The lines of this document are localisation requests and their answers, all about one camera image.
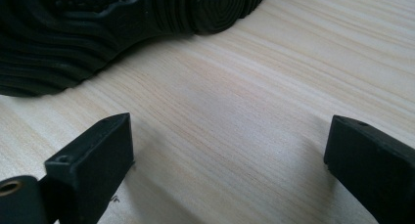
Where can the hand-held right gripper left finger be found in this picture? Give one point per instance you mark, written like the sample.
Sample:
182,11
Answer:
94,162

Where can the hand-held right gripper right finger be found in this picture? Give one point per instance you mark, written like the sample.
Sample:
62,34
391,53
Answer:
372,165

